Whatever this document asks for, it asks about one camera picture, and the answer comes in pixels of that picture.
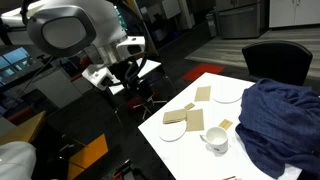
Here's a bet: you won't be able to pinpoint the large brown paper sheet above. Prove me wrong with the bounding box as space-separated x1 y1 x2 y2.
185 108 205 133

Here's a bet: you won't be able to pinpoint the stainless steel fridge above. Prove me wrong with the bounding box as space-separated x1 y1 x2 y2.
216 0 266 40

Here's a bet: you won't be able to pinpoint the grey trash bin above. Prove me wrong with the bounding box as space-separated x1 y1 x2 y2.
205 9 220 38

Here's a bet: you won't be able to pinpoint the orange panel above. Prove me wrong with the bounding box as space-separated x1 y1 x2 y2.
66 133 110 180

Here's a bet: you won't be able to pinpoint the white ceramic mug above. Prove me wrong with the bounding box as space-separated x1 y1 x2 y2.
199 126 230 154

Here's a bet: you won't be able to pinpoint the computer monitor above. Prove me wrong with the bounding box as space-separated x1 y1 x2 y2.
0 46 38 88

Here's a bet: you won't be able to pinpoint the black chair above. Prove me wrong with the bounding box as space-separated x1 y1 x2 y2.
241 40 314 87

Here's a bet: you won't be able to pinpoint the wooden desk top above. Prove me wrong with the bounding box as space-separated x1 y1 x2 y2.
0 110 47 147

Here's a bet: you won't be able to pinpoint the large cardboard piece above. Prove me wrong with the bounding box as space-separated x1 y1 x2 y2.
162 108 188 125

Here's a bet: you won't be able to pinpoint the white round plate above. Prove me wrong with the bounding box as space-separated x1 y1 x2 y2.
211 84 244 105
158 119 187 143

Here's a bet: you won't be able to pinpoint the white floor cabinets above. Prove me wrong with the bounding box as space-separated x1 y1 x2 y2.
268 0 320 29

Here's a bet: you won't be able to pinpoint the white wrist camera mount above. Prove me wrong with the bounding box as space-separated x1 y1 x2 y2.
81 64 116 91

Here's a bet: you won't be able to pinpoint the red office chair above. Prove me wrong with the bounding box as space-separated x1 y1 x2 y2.
127 79 168 122

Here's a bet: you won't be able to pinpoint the dark blue cloth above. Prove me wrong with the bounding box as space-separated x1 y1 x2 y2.
235 77 320 180

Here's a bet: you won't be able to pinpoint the yellow wooden post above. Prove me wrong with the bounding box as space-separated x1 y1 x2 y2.
127 0 158 56

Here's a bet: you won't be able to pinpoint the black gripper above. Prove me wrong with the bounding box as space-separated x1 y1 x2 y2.
108 59 143 90

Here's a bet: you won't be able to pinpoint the black orange clamp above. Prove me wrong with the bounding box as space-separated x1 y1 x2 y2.
110 158 135 180

